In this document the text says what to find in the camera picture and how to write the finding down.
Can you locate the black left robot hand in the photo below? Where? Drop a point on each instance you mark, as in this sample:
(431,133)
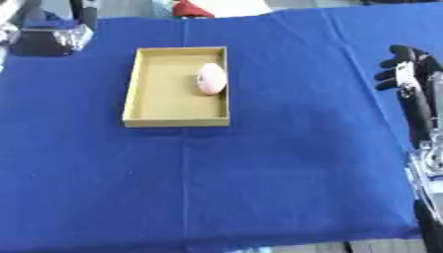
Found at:
(40,41)

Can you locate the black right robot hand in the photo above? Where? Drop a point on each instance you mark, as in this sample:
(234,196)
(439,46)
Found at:
(418,108)

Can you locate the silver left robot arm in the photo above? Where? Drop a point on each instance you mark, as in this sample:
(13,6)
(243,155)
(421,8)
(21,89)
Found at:
(8,29)

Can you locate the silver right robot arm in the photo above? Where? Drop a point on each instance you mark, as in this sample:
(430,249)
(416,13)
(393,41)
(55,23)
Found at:
(430,197)

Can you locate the tan cardboard box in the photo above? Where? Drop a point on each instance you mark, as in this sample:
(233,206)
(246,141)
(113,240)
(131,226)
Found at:
(167,108)

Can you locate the red object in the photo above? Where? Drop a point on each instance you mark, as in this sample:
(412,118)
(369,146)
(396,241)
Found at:
(190,10)

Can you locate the pink oval toy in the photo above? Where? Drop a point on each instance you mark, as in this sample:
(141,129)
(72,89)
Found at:
(211,79)

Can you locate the white object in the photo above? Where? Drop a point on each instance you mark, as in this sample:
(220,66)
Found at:
(239,7)

